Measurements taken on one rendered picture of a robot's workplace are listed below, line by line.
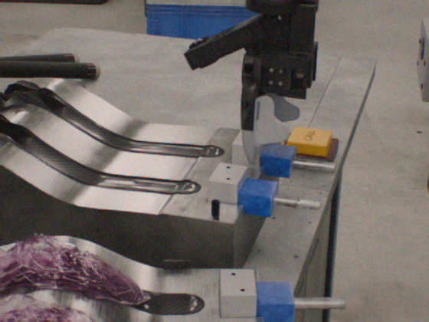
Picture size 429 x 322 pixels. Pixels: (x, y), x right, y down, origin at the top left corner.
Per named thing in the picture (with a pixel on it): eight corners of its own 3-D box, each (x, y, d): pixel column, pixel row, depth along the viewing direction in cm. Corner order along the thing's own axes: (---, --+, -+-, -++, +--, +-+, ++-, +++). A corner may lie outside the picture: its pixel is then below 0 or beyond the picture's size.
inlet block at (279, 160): (336, 178, 120) (339, 140, 118) (330, 195, 116) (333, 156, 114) (240, 165, 123) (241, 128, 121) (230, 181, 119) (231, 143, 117)
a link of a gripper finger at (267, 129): (283, 174, 113) (291, 100, 111) (237, 167, 114) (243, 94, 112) (288, 169, 116) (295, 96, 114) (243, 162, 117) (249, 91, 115)
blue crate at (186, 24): (273, 27, 467) (275, -15, 457) (272, 53, 430) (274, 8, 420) (155, 22, 471) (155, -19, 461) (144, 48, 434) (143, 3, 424)
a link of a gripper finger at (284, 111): (297, 150, 121) (297, 93, 115) (253, 145, 122) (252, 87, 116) (301, 136, 123) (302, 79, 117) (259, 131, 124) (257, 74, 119)
